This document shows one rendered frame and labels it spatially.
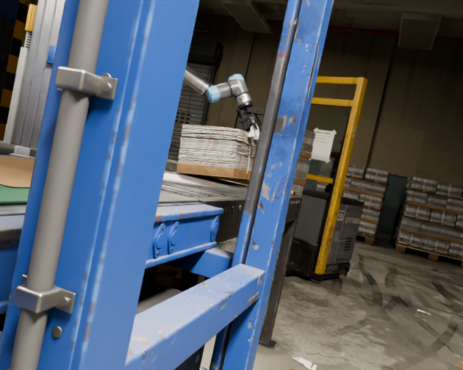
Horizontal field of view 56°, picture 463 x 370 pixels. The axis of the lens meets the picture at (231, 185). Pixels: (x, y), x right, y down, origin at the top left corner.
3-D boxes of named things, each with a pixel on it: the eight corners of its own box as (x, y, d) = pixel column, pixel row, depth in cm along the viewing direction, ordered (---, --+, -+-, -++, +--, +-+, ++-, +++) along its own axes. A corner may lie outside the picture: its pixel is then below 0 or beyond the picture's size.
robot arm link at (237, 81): (225, 82, 218) (240, 78, 219) (232, 102, 216) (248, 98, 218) (226, 75, 210) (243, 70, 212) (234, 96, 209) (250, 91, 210)
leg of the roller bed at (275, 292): (261, 338, 237) (288, 216, 233) (271, 342, 235) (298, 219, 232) (258, 342, 232) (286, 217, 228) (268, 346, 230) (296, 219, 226)
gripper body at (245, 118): (247, 133, 216) (239, 110, 218) (262, 125, 214) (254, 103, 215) (242, 131, 209) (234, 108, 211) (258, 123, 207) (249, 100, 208)
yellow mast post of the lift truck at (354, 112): (310, 271, 391) (354, 76, 381) (315, 270, 397) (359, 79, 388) (319, 274, 385) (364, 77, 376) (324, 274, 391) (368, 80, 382)
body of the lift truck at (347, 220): (262, 259, 443) (279, 182, 439) (292, 258, 485) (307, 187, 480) (322, 283, 398) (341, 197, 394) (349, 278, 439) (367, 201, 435)
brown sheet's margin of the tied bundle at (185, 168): (190, 173, 220) (191, 165, 220) (245, 179, 210) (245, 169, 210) (176, 172, 205) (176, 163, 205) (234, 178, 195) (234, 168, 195)
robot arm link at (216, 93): (208, 104, 219) (228, 98, 221) (212, 103, 208) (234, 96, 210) (203, 89, 217) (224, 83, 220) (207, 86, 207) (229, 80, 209)
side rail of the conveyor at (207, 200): (289, 216, 233) (293, 194, 233) (298, 219, 232) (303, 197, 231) (177, 244, 107) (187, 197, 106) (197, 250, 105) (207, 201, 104)
